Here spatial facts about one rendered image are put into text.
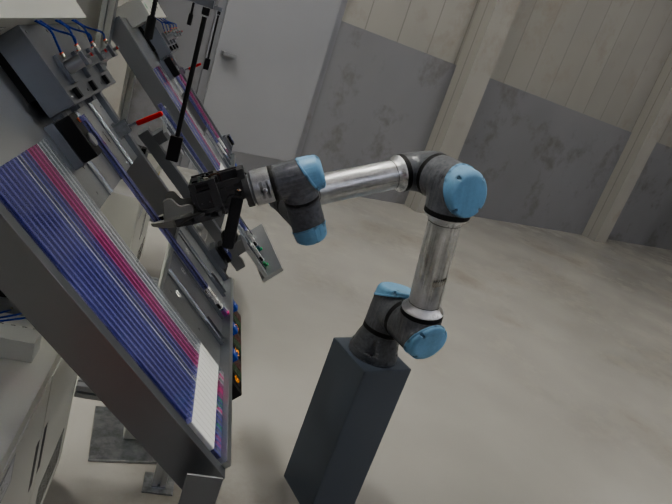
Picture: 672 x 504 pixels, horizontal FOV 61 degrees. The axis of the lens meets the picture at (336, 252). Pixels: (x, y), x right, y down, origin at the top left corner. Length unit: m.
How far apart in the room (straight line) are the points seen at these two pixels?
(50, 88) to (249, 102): 4.29
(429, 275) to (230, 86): 3.92
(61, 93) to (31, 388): 0.53
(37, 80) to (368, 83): 4.97
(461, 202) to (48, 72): 0.88
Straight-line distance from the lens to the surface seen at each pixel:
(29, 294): 0.78
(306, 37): 5.39
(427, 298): 1.50
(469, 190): 1.38
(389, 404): 1.80
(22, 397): 1.17
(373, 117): 5.97
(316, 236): 1.23
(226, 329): 1.25
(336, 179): 1.37
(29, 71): 1.04
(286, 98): 5.40
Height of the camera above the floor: 1.34
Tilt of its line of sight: 18 degrees down
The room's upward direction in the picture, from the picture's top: 19 degrees clockwise
